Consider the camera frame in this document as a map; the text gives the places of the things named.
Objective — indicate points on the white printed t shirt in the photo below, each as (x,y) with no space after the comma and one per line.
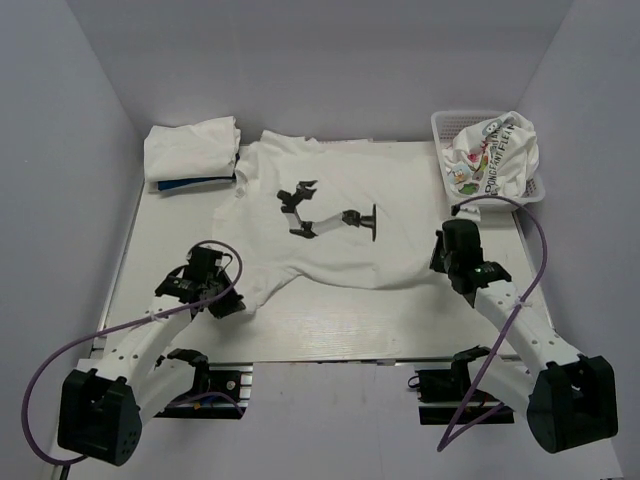
(498,155)

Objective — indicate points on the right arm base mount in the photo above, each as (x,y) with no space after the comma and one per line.
(439,398)

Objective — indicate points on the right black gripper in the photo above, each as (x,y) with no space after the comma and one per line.
(436,263)

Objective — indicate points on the folded blue t shirt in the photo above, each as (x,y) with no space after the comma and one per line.
(175,184)

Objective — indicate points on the plain white t shirt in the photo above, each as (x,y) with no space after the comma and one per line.
(350,215)

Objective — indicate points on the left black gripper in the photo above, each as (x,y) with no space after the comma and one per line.
(231,304)

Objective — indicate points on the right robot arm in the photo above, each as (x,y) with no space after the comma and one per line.
(567,398)

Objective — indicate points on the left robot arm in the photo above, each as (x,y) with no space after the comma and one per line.
(103,410)

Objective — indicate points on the folded white t shirt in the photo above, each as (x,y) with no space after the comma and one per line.
(202,150)

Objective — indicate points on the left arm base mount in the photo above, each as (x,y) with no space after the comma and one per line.
(224,395)

